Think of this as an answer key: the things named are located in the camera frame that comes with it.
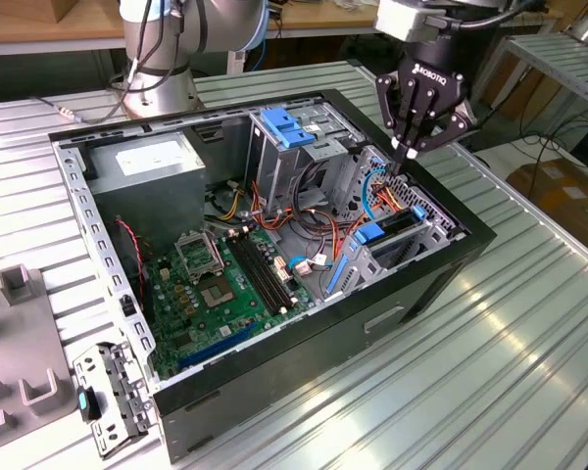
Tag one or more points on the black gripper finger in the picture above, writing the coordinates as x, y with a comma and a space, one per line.
436, 132
397, 127

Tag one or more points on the hard disk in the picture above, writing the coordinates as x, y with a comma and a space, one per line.
370, 232

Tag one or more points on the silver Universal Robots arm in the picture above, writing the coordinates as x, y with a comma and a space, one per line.
225, 24

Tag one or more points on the metal disk bay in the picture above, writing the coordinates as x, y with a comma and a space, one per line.
436, 235

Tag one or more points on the metal slat side table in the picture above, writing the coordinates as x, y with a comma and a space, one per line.
553, 56

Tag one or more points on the metal drive cage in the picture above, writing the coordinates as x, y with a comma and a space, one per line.
279, 171

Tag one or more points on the large labelled cardboard box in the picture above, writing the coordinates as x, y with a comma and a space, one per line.
558, 191

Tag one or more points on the black RAM slot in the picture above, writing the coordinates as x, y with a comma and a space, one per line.
255, 276
267, 269

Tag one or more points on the green motherboard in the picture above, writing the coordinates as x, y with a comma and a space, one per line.
245, 313

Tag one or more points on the CPU socket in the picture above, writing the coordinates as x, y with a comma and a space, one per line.
216, 293

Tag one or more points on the black open PC case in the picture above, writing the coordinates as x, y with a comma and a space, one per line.
299, 362

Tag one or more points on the grey power supply unit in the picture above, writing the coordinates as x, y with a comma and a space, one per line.
147, 196

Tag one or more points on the blue expansion slot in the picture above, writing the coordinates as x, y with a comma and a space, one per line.
215, 348

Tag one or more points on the black case latch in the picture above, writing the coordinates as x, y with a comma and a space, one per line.
126, 304

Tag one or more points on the small brown box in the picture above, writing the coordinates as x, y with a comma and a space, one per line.
78, 10

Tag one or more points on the wooden desk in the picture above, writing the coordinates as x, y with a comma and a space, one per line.
29, 24

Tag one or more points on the black clip with blue button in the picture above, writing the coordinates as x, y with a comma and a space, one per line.
89, 404

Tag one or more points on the grey parts rack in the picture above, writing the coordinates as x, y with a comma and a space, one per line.
10, 343

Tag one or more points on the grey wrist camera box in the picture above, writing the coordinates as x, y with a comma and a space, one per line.
406, 22

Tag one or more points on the blue plastic drive bracket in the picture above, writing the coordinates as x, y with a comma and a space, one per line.
284, 129

